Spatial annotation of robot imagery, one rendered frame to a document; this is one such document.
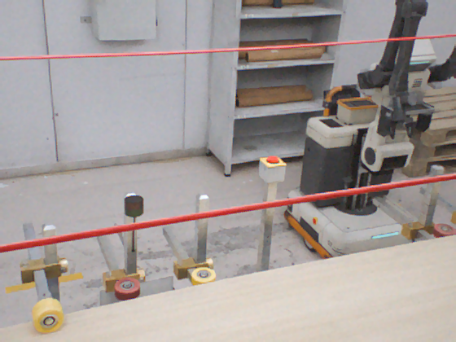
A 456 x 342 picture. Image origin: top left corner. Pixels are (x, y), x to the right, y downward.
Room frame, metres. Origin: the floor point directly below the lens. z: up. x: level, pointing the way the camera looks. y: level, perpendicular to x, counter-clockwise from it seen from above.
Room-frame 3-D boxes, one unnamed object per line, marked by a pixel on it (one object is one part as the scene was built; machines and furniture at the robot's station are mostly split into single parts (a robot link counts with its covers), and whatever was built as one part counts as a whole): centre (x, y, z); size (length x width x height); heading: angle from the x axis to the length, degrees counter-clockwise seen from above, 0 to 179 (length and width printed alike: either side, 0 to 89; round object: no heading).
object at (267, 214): (1.91, -0.16, 0.93); 0.05 x 0.05 x 0.45; 24
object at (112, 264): (1.75, 0.38, 0.84); 0.43 x 0.03 x 0.04; 24
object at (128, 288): (1.57, 0.30, 0.85); 0.08 x 0.08 x 0.11
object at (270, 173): (1.91, -0.16, 1.18); 0.07 x 0.07 x 0.08; 24
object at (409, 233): (2.20, -0.81, 0.81); 0.14 x 0.06 x 0.05; 114
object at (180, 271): (1.79, 0.10, 0.84); 0.14 x 0.06 x 0.05; 114
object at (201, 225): (1.80, 0.08, 0.89); 0.04 x 0.04 x 0.48; 24
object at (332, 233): (3.38, -0.82, 0.16); 0.67 x 0.64 x 0.25; 24
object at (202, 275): (1.65, 0.06, 0.85); 0.08 x 0.08 x 0.11
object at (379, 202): (2.24, -0.77, 0.81); 0.43 x 0.03 x 0.04; 24
